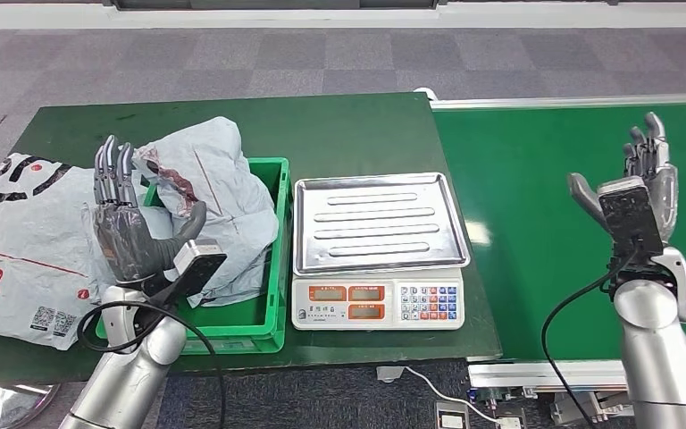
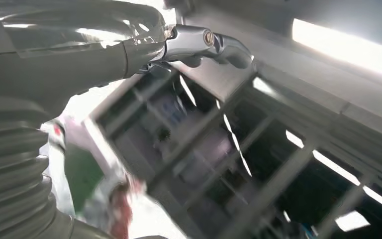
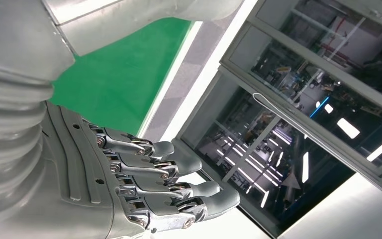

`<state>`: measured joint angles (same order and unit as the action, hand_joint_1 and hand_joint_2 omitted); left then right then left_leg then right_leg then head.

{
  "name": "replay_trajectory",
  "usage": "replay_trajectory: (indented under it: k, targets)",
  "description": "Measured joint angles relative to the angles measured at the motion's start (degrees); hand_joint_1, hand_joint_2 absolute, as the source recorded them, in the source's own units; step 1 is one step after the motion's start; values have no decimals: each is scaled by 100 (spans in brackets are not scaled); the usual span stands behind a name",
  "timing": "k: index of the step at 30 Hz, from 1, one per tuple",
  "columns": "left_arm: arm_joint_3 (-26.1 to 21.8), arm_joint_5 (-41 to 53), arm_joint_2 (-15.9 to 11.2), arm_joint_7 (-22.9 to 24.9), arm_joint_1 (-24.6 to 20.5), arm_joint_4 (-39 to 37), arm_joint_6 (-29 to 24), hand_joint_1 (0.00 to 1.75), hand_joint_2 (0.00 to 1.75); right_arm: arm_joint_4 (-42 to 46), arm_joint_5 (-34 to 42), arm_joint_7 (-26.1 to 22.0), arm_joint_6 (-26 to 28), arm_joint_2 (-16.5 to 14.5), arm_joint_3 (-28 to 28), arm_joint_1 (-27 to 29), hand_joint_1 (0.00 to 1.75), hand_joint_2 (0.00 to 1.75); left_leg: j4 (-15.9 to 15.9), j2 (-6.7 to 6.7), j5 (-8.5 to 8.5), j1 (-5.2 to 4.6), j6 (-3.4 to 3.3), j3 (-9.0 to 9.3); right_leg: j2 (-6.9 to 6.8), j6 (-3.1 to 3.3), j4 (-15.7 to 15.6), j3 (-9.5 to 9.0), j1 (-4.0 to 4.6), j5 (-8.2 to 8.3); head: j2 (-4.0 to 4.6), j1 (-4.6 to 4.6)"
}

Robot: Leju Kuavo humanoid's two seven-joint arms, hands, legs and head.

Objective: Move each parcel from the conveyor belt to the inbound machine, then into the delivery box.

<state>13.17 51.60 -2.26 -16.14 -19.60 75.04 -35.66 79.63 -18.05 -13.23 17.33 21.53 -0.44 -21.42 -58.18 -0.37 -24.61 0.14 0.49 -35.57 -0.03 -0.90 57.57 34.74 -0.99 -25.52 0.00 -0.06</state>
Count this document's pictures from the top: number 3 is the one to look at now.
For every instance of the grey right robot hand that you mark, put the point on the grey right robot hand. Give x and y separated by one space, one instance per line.
79 184

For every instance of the green conveyor belt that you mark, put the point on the green conveyor belt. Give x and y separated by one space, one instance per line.
121 76

